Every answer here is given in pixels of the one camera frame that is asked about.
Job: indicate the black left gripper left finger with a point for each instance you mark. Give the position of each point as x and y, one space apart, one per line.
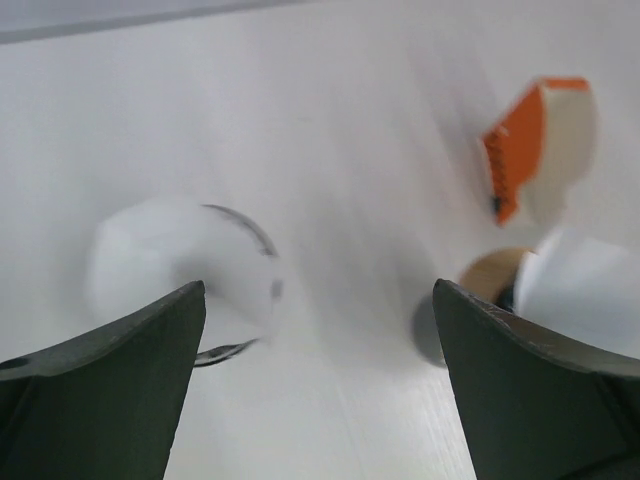
105 404

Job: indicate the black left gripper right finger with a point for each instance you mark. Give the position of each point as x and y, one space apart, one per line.
535 404

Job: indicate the white paper coffee filter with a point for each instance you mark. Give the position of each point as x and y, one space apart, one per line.
145 252

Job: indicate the coffee filter paper pack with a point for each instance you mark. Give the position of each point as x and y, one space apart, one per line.
538 149

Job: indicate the glass carafe with cork band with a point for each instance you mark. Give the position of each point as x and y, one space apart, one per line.
424 333

